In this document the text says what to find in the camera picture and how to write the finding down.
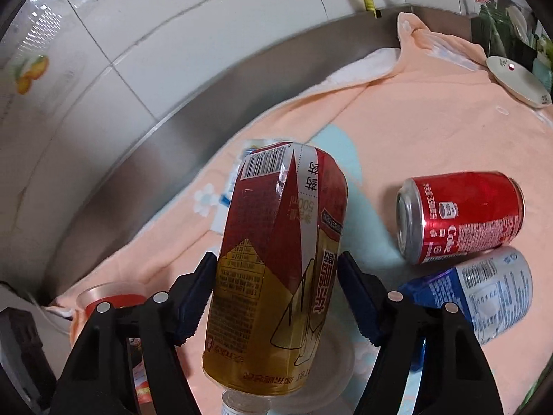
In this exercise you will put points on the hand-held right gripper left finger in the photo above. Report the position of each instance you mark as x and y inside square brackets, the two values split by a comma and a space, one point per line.
[196, 298]

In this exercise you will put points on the red paper cup clear lid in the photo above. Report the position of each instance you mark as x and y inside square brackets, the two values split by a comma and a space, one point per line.
[116, 297]

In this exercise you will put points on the red cola can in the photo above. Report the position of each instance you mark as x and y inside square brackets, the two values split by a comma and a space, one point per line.
[471, 212]

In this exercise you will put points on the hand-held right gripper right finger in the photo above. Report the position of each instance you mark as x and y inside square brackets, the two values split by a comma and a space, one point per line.
[358, 296]

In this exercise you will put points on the blue white drink can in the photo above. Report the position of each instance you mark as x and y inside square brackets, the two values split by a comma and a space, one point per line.
[497, 285]

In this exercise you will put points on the white plate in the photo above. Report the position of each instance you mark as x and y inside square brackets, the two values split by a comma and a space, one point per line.
[518, 80]

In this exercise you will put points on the teal dish soap bottle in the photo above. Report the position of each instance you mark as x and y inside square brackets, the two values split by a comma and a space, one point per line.
[542, 73]

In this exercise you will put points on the peach floral towel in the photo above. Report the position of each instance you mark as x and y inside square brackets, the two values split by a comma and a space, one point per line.
[410, 129]

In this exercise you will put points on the dark utensil holder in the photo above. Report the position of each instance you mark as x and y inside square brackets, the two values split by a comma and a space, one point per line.
[490, 30]

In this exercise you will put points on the red yellow label tea bottle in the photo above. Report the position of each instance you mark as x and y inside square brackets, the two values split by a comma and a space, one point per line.
[268, 246]

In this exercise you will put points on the white plastic cup lid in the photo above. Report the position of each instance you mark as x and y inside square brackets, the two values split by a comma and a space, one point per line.
[337, 354]

